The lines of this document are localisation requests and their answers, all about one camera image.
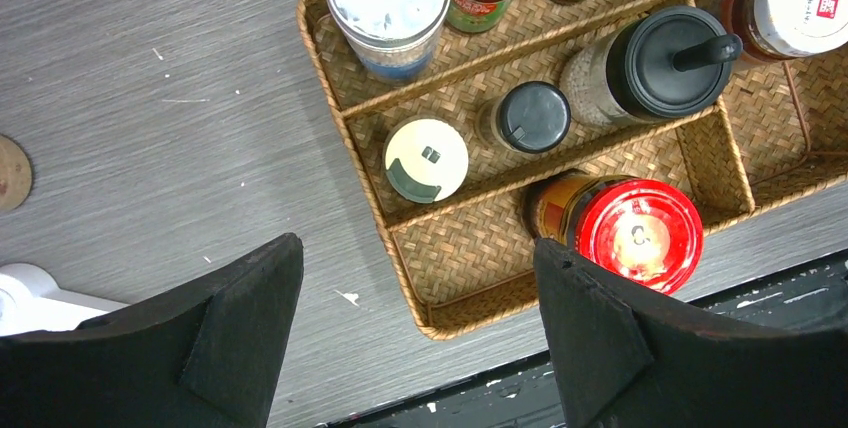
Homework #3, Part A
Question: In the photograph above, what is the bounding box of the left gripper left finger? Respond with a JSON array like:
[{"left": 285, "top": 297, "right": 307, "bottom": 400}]
[{"left": 1, "top": 233, "right": 304, "bottom": 427}]

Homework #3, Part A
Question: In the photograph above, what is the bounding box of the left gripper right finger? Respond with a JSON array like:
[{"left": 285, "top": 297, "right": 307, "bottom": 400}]
[{"left": 533, "top": 238, "right": 847, "bottom": 427}]

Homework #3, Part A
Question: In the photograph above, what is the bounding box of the red lid sauce jar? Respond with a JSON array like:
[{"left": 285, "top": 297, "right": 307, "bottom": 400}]
[{"left": 523, "top": 169, "right": 704, "bottom": 295}]

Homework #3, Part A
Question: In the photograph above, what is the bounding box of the small black cap bottle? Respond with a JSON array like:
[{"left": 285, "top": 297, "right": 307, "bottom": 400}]
[{"left": 474, "top": 81, "right": 572, "bottom": 155}]

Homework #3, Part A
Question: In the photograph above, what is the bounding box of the woven divided tray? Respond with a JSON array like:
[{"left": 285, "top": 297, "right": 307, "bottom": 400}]
[{"left": 296, "top": 0, "right": 847, "bottom": 340}]

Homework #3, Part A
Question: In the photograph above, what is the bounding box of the pale yellow lid jar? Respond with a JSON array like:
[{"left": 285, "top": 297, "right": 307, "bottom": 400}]
[{"left": 383, "top": 116, "right": 469, "bottom": 204}]

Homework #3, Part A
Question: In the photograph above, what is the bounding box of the black lid spice grinder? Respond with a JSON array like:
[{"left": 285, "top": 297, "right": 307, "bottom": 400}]
[{"left": 559, "top": 5, "right": 743, "bottom": 127}]

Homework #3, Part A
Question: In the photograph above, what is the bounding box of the white lid sauce jar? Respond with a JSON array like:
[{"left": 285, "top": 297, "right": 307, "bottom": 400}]
[{"left": 715, "top": 0, "right": 847, "bottom": 71}]

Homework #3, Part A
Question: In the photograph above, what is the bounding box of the silver lid pepper jar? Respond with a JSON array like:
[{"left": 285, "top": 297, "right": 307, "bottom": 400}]
[{"left": 327, "top": 0, "right": 449, "bottom": 84}]

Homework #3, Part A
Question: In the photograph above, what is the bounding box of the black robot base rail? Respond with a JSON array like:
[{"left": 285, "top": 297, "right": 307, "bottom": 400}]
[{"left": 342, "top": 242, "right": 847, "bottom": 427}]

